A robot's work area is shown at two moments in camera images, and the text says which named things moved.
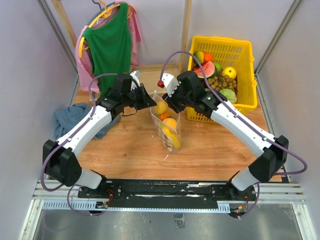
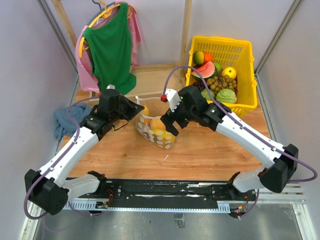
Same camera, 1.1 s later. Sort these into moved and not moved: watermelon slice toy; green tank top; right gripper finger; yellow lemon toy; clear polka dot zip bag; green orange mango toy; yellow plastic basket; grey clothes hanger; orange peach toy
Moved: orange peach toy; right gripper finger; clear polka dot zip bag
Not moved: yellow lemon toy; green tank top; yellow plastic basket; watermelon slice toy; grey clothes hanger; green orange mango toy
